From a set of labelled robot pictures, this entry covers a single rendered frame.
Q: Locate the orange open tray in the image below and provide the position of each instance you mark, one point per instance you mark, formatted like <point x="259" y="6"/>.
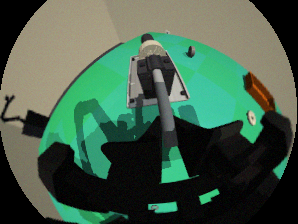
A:
<point x="259" y="93"/>

